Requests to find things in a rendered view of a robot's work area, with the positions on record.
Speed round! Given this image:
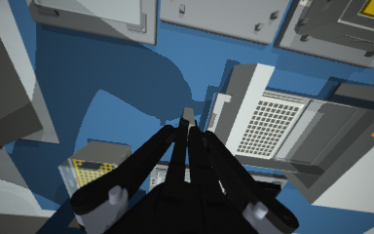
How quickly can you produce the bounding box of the blue bench mat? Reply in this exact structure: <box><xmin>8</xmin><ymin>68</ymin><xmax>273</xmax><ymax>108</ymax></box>
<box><xmin>4</xmin><ymin>0</ymin><xmax>374</xmax><ymax>234</ymax></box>

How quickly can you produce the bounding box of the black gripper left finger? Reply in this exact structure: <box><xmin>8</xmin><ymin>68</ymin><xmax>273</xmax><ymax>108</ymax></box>
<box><xmin>70</xmin><ymin>107</ymin><xmax>190</xmax><ymax>234</ymax></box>

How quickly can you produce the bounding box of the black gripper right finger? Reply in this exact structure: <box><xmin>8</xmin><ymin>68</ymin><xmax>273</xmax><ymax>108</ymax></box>
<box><xmin>187</xmin><ymin>108</ymin><xmax>299</xmax><ymax>234</ymax></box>

